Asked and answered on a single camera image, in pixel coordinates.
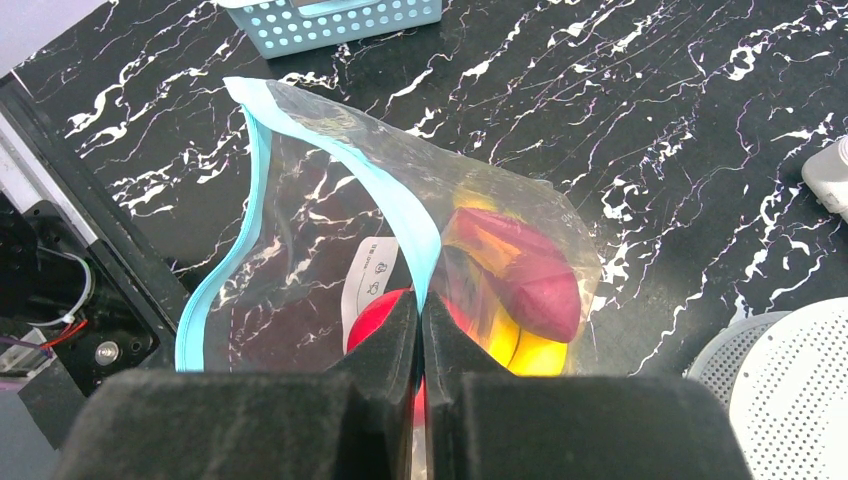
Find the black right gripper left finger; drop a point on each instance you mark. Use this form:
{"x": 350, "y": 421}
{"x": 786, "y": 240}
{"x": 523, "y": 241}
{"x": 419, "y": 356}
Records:
{"x": 352, "y": 421}

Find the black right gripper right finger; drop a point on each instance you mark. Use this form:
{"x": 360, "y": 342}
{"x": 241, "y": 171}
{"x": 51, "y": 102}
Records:
{"x": 486, "y": 423}

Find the yellow banana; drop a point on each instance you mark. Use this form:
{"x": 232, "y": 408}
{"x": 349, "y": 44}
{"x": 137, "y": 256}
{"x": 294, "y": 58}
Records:
{"x": 483, "y": 317}

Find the red apple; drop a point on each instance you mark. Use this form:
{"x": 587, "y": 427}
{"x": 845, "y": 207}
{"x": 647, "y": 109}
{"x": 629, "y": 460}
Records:
{"x": 370, "y": 319}

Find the purple sweet potato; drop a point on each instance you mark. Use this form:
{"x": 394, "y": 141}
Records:
{"x": 527, "y": 271}

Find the clear zip top bag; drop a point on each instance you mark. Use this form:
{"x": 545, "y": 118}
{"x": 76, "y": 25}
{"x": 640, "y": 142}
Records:
{"x": 341, "y": 209}

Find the white perforated spool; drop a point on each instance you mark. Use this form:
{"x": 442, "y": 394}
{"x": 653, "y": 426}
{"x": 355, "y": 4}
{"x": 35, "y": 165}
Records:
{"x": 782, "y": 378}

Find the blue plastic basket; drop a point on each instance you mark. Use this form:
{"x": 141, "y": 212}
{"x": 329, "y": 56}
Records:
{"x": 281, "y": 28}

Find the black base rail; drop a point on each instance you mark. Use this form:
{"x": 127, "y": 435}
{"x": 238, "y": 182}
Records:
{"x": 83, "y": 294}

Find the white pvc pipe frame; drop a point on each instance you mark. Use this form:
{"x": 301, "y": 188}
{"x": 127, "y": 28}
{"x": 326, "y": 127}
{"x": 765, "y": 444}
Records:
{"x": 825, "y": 173}

